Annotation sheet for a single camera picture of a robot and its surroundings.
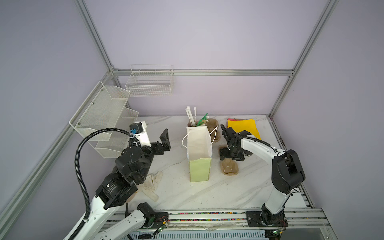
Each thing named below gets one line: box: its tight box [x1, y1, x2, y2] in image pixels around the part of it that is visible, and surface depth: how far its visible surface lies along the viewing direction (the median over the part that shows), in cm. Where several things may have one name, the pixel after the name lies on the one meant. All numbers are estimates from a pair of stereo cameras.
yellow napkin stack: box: [227, 118, 262, 140], surface depth 112 cm
